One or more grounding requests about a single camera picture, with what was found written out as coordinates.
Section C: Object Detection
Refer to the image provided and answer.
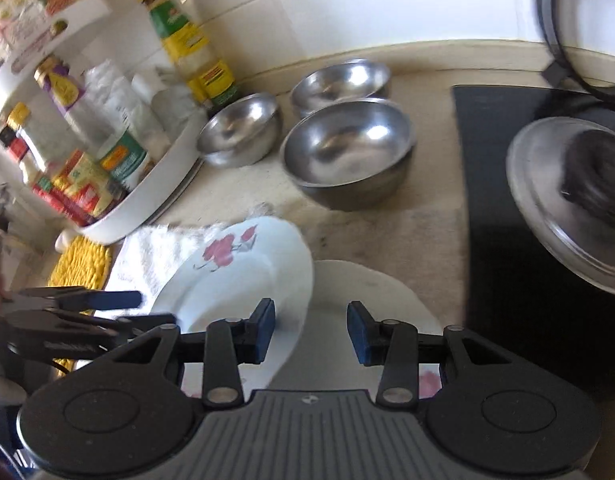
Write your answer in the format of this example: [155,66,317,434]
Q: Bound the yellow white seasoning packet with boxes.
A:
[0,0,49,43]

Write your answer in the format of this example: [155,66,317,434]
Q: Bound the red label soy sauce bottle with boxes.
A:
[0,125,95,226]

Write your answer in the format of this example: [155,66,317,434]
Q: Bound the white two-tier spice rack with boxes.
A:
[0,0,210,246]

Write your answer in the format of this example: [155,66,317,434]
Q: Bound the black burner head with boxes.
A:
[561,129,615,227]

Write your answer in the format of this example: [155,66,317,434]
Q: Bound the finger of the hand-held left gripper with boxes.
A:
[20,287,142,311]
[7,310,177,336]

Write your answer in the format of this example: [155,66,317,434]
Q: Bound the stainless steel bowl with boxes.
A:
[290,59,392,116]
[280,97,417,212]
[197,92,281,168]

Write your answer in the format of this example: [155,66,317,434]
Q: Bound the purple label sauce bottle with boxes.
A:
[34,55,154,192]

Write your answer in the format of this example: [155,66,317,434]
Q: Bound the white towel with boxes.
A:
[104,205,468,322]

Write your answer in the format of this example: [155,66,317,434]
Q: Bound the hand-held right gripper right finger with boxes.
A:
[347,300,531,408]

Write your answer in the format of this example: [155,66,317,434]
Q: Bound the green yellow label bottle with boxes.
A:
[138,0,238,111]

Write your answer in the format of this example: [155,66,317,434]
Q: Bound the silver burner ring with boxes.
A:
[506,116,615,293]

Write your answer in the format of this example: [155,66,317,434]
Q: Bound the black glass stove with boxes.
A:
[451,84,615,401]

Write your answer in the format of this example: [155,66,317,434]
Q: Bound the clear plastic bag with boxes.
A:
[84,60,198,161]

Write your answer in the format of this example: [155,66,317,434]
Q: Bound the yellow chenille cloth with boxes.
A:
[47,235,114,377]

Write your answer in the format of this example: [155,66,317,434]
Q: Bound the small gold-rimmed floral plate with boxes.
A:
[267,259,444,401]

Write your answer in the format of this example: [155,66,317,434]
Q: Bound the yellow cap vinegar bottle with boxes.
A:
[7,102,124,217]

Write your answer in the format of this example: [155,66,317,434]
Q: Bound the black pan support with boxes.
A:
[535,0,615,107]

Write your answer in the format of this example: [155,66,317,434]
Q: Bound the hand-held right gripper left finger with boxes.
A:
[94,297,277,407]

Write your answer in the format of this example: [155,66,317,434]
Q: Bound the medium white floral plate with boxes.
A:
[150,216,315,397]

